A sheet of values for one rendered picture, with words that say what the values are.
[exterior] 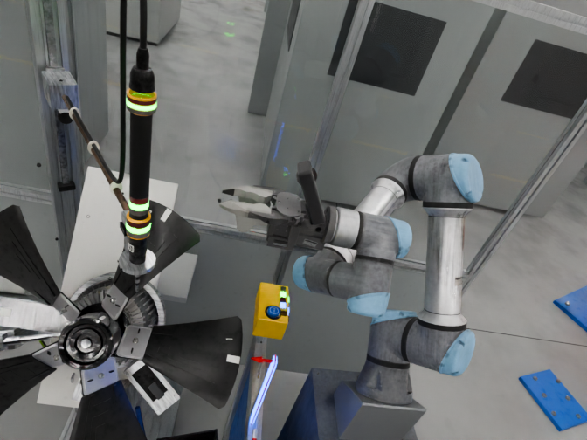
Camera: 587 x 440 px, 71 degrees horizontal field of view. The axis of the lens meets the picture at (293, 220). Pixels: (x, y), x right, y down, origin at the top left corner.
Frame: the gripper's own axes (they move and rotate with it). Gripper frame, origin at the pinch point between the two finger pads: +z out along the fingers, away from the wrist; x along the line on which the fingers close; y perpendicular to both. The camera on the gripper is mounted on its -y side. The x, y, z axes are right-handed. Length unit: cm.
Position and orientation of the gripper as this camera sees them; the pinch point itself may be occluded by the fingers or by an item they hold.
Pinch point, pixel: (229, 195)
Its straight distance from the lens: 75.1
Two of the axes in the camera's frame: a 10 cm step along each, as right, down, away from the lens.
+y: -2.4, 7.7, 5.9
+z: -9.7, -1.9, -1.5
